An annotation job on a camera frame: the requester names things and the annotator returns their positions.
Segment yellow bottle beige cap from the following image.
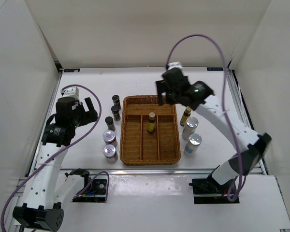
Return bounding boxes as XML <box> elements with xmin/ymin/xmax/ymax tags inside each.
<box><xmin>147</xmin><ymin>112</ymin><xmax>156</xmax><ymax>132</ymax></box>
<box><xmin>180</xmin><ymin>106</ymin><xmax>191</xmax><ymax>126</ymax></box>

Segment left aluminium frame rail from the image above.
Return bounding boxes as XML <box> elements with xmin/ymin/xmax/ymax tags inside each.
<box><xmin>0</xmin><ymin>68</ymin><xmax>62</xmax><ymax>232</ymax></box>

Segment white can blue label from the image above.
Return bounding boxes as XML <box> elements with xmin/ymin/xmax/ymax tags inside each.
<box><xmin>184</xmin><ymin>133</ymin><xmax>202</xmax><ymax>156</ymax></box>

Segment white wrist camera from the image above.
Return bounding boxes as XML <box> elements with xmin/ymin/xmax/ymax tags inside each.
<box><xmin>166</xmin><ymin>62</ymin><xmax>183</xmax><ymax>71</ymax></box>
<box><xmin>60</xmin><ymin>86</ymin><xmax>79</xmax><ymax>100</ymax></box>

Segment aluminium frame rail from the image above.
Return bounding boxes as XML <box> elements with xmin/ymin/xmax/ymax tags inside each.
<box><xmin>18</xmin><ymin>169</ymin><xmax>266</xmax><ymax>187</ymax></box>
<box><xmin>0</xmin><ymin>68</ymin><xmax>62</xmax><ymax>232</ymax></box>
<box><xmin>228</xmin><ymin>68</ymin><xmax>290</xmax><ymax>232</ymax></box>

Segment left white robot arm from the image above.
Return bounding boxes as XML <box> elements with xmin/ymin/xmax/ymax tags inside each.
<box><xmin>13</xmin><ymin>93</ymin><xmax>101</xmax><ymax>232</ymax></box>

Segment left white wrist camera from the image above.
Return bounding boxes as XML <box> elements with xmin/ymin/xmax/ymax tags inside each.
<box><xmin>60</xmin><ymin>86</ymin><xmax>79</xmax><ymax>100</ymax></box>

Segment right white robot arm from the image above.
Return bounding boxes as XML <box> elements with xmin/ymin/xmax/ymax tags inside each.
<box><xmin>156</xmin><ymin>63</ymin><xmax>271</xmax><ymax>193</ymax></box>

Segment purple cable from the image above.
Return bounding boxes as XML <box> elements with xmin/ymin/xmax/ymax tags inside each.
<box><xmin>1</xmin><ymin>84</ymin><xmax>109</xmax><ymax>232</ymax></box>
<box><xmin>164</xmin><ymin>34</ymin><xmax>247</xmax><ymax>203</ymax></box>

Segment dark spice jar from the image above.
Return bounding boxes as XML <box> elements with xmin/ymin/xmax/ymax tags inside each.
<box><xmin>105</xmin><ymin>116</ymin><xmax>116</xmax><ymax>131</ymax></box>
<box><xmin>112</xmin><ymin>95</ymin><xmax>121</xmax><ymax>110</ymax></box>
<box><xmin>111</xmin><ymin>105</ymin><xmax>121</xmax><ymax>121</ymax></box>

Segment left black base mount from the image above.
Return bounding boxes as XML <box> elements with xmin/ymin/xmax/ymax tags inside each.
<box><xmin>72</xmin><ymin>175</ymin><xmax>108</xmax><ymax>203</ymax></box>

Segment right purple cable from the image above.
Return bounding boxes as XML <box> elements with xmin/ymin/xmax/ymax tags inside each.
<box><xmin>164</xmin><ymin>34</ymin><xmax>247</xmax><ymax>203</ymax></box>

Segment woven wicker tray basket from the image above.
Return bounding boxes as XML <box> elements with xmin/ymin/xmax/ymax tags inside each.
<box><xmin>120</xmin><ymin>95</ymin><xmax>181</xmax><ymax>166</ymax></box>

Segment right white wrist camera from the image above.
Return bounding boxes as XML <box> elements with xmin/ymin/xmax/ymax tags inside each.
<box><xmin>166</xmin><ymin>62</ymin><xmax>183</xmax><ymax>71</ymax></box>

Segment white can silver lid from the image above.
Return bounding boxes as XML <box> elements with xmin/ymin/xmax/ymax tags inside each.
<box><xmin>182</xmin><ymin>116</ymin><xmax>199</xmax><ymax>140</ymax></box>

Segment jar white red lid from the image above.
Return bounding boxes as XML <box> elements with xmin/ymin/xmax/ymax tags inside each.
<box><xmin>103</xmin><ymin>145</ymin><xmax>118</xmax><ymax>163</ymax></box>
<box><xmin>102</xmin><ymin>130</ymin><xmax>118</xmax><ymax>147</ymax></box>

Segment front aluminium frame rail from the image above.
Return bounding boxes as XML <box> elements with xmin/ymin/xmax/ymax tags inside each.
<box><xmin>18</xmin><ymin>169</ymin><xmax>266</xmax><ymax>187</ymax></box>

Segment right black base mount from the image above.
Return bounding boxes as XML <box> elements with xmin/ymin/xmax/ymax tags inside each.
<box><xmin>188</xmin><ymin>178</ymin><xmax>240</xmax><ymax>204</ymax></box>

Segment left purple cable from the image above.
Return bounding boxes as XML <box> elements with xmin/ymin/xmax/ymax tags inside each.
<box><xmin>1</xmin><ymin>84</ymin><xmax>109</xmax><ymax>232</ymax></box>

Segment right aluminium frame rail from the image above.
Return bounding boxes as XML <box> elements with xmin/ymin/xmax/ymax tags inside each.
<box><xmin>228</xmin><ymin>68</ymin><xmax>290</xmax><ymax>232</ymax></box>

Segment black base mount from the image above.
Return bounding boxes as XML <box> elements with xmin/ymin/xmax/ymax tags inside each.
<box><xmin>72</xmin><ymin>175</ymin><xmax>108</xmax><ymax>203</ymax></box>
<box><xmin>188</xmin><ymin>178</ymin><xmax>240</xmax><ymax>204</ymax></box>

